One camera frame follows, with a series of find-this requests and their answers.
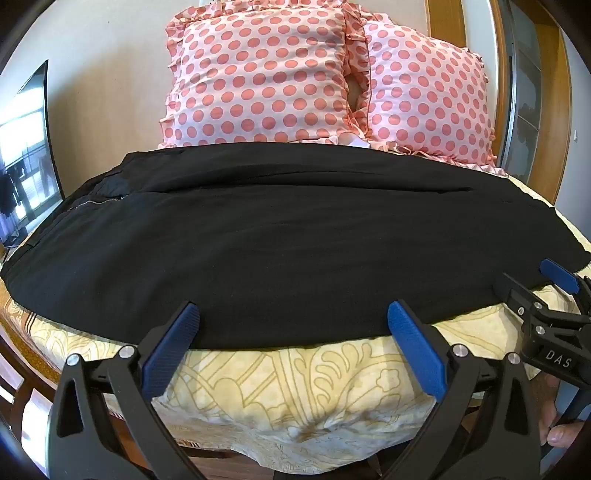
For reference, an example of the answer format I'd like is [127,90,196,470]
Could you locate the black pants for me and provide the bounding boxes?
[0,142,591,350]

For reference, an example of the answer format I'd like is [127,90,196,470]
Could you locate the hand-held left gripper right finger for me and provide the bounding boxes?
[387,300,543,480]

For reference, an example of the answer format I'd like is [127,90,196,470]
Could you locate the person's right hand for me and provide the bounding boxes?
[531,370,591,448]

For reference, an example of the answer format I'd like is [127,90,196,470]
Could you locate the wooden framed sliding door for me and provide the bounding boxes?
[425,0,574,206]

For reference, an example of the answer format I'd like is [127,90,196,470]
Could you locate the pink polka dot pillow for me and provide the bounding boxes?
[158,0,370,149]
[344,14,506,175]

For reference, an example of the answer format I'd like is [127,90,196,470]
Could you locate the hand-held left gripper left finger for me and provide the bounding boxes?
[48,301,201,480]

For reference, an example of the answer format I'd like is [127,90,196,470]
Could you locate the yellow patterned bed sheet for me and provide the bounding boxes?
[0,174,591,467]

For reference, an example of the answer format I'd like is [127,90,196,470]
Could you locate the window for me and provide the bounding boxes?
[0,60,64,245]

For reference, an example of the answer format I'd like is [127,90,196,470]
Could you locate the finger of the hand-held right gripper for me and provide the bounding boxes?
[540,258,591,319]
[492,272,591,334]

